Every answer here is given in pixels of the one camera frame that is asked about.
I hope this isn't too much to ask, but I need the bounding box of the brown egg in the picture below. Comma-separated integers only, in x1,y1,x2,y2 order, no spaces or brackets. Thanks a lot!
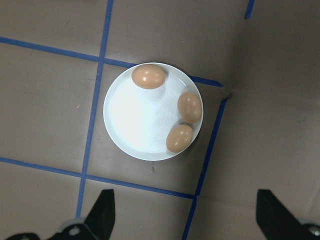
131,64,166,90
165,124,194,153
177,91,203,125

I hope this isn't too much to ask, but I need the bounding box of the white round plate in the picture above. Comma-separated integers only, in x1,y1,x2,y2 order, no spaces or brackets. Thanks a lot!
103,61,205,161

